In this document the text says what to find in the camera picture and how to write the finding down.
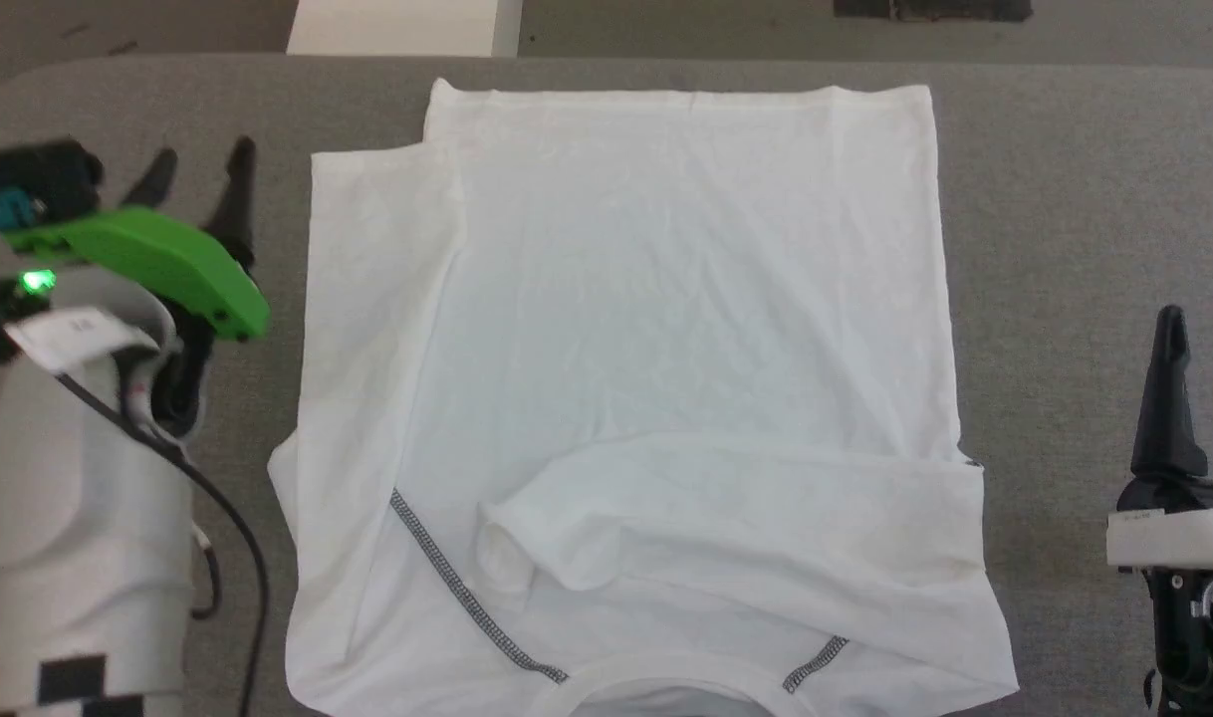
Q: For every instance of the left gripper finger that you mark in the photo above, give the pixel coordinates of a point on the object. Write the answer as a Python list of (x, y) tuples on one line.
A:
[(238, 204), (156, 184)]

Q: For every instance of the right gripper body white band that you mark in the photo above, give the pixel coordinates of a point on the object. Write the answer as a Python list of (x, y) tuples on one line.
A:
[(1184, 538)]

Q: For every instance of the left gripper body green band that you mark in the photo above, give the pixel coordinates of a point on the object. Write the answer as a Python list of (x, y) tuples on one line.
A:
[(158, 254)]

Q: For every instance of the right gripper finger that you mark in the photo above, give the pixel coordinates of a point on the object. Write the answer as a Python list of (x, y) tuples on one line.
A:
[(1169, 398)]

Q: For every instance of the white t-shirt garment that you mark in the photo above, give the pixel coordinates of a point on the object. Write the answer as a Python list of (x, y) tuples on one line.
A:
[(666, 349)]

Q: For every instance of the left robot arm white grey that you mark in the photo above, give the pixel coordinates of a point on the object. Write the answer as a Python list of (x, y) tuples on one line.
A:
[(59, 518)]

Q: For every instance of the white rectangular box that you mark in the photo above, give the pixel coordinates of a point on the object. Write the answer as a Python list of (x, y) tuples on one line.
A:
[(397, 25)]

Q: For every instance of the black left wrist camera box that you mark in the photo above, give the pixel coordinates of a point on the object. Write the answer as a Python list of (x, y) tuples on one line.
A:
[(39, 174)]

